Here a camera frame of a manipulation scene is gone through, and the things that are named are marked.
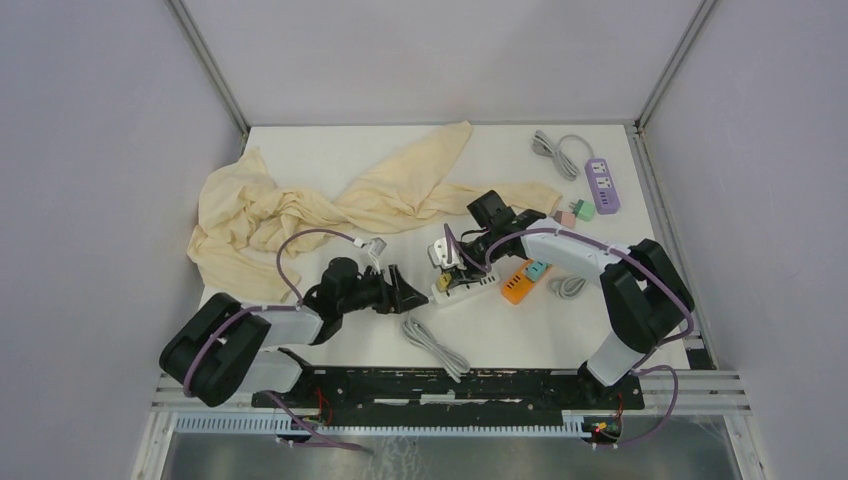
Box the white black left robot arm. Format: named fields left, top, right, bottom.
left=158, top=257, right=429, bottom=407

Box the purple power strip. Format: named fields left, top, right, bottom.
left=584, top=157, right=621, bottom=215

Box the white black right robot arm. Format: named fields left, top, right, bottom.
left=428, top=191, right=695, bottom=408

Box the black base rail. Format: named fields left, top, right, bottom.
left=280, top=366, right=645, bottom=427

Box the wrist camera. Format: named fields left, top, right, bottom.
left=362, top=237, right=387, bottom=260
left=427, top=237, right=462, bottom=270

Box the orange power strip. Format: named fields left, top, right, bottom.
left=500, top=259, right=551, bottom=305

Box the pink plug adapter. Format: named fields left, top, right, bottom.
left=552, top=210, right=577, bottom=229

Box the grey cable of purple strip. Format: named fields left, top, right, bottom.
left=531, top=129, right=596, bottom=182

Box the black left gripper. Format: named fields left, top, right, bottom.
left=339, top=264, right=428, bottom=314

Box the white power strip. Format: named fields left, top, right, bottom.
left=429, top=273, right=500, bottom=307

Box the green plug adapter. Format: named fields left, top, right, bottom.
left=570, top=199, right=596, bottom=222

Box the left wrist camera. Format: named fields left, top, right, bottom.
left=362, top=237, right=387, bottom=260

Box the yellow plug adapter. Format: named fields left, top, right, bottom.
left=435, top=273, right=454, bottom=293

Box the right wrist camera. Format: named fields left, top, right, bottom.
left=427, top=237, right=462, bottom=270

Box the cream yellow cloth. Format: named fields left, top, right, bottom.
left=186, top=122, right=570, bottom=304

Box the grey cable of white strip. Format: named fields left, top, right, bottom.
left=401, top=299, right=472, bottom=384

